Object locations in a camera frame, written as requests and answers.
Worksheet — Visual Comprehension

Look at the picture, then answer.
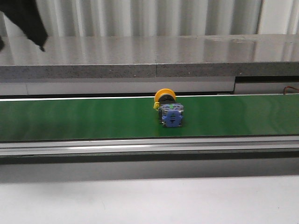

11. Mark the yellow push button switch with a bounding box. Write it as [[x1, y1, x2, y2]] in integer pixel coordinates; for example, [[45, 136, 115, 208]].
[[153, 88, 184, 127]]

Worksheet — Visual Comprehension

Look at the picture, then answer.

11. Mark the white pleated curtain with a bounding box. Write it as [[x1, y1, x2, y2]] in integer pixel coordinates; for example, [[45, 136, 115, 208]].
[[0, 0, 299, 38]]

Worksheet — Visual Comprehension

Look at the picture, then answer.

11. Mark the green conveyor belt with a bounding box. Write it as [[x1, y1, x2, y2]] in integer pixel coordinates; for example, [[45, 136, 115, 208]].
[[0, 94, 299, 142]]

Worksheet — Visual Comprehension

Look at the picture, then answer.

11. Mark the silver aluminium conveyor frame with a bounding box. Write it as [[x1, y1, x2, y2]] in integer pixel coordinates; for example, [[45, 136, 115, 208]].
[[0, 98, 299, 163]]

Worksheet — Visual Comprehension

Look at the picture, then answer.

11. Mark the red cable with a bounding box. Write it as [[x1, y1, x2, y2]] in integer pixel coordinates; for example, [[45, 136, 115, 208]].
[[283, 86, 299, 95]]

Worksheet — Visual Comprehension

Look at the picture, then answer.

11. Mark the grey stone countertop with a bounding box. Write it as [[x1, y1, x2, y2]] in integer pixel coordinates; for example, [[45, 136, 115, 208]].
[[0, 35, 299, 81]]

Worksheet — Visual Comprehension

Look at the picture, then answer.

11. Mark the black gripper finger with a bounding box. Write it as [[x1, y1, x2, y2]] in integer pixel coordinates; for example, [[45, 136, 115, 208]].
[[0, 0, 48, 52]]

